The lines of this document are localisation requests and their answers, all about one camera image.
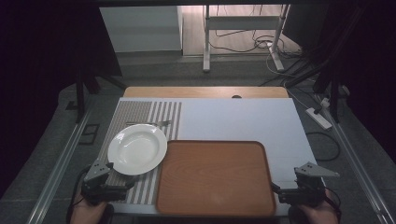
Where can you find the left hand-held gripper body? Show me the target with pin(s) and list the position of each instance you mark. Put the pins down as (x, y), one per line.
(98, 183)

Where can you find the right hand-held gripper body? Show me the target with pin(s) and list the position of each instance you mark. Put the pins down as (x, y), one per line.
(306, 186)

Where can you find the white plate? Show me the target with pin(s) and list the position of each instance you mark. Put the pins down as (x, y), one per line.
(137, 149)

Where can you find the brown wooden tray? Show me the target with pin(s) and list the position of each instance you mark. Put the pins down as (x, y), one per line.
(215, 178)

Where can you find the metal fork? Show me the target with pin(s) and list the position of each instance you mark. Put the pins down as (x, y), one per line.
(154, 123)

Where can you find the person's right hand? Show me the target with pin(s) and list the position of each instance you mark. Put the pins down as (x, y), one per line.
(320, 214)

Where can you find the person's left hand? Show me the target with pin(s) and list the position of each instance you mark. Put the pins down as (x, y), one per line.
(88, 214)

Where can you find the striped grey placemat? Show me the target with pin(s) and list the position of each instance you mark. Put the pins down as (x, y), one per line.
(140, 149)

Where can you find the white board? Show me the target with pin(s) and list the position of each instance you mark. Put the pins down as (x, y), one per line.
(243, 130)

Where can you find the white power strip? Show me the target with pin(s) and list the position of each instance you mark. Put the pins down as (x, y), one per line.
(318, 118)

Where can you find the black metal stand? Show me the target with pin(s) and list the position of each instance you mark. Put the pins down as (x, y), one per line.
(80, 93)
(330, 90)

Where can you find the white cabinet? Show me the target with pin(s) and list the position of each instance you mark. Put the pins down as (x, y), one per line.
(141, 29)

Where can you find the white desk frame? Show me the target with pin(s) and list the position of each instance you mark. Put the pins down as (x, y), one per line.
(243, 23)

